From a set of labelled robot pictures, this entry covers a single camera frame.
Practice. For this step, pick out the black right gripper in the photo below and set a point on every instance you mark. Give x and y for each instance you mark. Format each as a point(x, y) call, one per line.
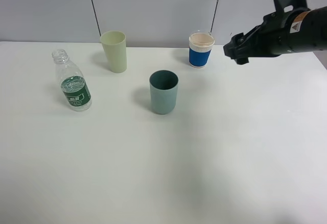
point(270, 39)

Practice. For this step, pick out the teal plastic cup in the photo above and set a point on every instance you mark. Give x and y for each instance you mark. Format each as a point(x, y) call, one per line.
point(163, 91)

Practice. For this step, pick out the clear plastic water bottle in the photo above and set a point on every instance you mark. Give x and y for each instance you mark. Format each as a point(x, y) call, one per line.
point(71, 81)

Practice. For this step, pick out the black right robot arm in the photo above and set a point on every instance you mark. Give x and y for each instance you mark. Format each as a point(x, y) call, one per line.
point(296, 31)

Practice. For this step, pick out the blue paper cup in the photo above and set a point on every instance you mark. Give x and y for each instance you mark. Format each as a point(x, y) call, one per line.
point(200, 46)

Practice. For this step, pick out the pale green plastic cup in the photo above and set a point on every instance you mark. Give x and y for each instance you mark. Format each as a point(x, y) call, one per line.
point(114, 46)

